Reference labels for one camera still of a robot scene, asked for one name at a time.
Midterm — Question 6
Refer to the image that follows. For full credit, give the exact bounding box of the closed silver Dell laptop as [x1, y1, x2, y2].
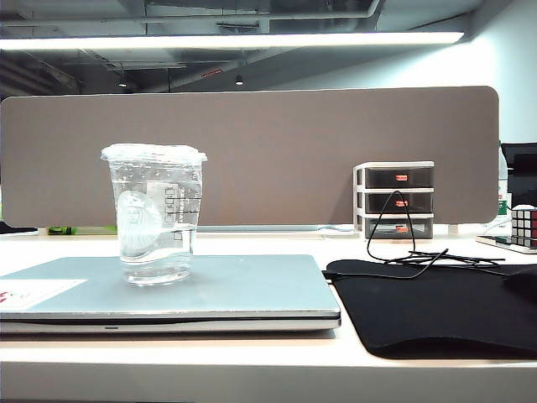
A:
[0, 254, 341, 335]

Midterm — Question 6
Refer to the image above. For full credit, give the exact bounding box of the small three-drawer organizer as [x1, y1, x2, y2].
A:
[352, 160, 435, 243]

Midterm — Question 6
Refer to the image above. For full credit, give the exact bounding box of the bright green flat item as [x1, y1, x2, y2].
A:
[47, 225, 118, 236]

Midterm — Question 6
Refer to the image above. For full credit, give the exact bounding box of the dark translucent drawer red handle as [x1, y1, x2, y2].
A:
[363, 166, 434, 188]
[363, 217, 433, 238]
[363, 191, 434, 213]

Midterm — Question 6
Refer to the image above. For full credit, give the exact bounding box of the white sticker on laptop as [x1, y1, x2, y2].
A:
[0, 278, 89, 311]

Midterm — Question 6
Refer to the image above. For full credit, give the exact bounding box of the long ceiling light strip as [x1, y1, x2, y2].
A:
[0, 31, 466, 51]

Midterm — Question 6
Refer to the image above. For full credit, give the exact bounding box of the black flat object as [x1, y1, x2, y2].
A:
[0, 221, 39, 236]

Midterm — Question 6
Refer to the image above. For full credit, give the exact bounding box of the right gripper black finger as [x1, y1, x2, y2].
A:
[503, 264, 537, 295]

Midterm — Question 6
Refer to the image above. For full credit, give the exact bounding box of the black mouse pad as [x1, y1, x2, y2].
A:
[326, 258, 537, 361]

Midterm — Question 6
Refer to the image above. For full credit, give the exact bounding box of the thin black cable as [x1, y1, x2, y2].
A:
[321, 190, 507, 280]

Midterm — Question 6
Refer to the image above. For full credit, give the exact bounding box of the Rubik's cube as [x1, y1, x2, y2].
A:
[510, 204, 537, 249]

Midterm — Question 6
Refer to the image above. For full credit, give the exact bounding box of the black monitor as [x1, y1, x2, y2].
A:
[500, 142, 537, 207]

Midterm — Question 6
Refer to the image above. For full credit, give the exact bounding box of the silver partition base rail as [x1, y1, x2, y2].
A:
[199, 224, 362, 233]

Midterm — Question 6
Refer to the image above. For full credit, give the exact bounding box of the clear plastic coffee cup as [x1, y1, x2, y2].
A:
[100, 143, 209, 288]

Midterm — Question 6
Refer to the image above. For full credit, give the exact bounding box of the black smartphone silver edge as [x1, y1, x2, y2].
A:
[476, 234, 537, 255]

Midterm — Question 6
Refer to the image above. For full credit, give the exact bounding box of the grey desk divider panel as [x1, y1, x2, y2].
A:
[0, 86, 500, 228]

